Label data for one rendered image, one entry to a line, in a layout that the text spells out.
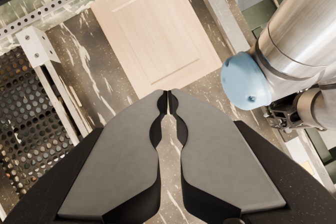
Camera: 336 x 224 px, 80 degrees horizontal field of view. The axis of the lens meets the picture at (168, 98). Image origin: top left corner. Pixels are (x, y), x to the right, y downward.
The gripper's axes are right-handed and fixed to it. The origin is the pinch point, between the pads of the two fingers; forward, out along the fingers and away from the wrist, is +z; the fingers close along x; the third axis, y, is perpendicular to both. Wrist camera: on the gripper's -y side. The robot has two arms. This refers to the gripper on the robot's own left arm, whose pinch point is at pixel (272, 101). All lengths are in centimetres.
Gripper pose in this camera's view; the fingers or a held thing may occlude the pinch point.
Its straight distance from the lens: 66.9
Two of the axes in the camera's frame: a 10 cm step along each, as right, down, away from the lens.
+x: 4.7, 8.8, -0.1
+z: 0.1, 0.0, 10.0
